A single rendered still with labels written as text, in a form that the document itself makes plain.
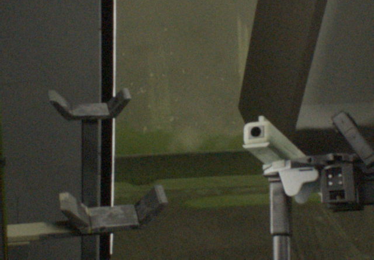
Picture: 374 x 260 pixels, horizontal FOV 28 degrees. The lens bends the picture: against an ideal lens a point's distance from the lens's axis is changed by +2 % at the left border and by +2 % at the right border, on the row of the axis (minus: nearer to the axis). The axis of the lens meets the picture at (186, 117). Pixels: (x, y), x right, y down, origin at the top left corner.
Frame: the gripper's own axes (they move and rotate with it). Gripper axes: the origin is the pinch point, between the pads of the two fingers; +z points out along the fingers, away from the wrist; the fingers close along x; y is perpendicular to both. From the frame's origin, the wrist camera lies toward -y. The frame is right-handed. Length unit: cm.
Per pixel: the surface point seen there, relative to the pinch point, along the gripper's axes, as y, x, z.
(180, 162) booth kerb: -41, 116, 72
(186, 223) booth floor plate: -16, 105, 65
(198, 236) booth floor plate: -11, 102, 59
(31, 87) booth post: -5.9, -35.7, 26.2
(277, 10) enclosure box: -52, 37, 10
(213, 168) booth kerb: -41, 125, 63
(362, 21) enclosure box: -61, 70, -4
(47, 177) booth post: 4.7, -25.1, 29.6
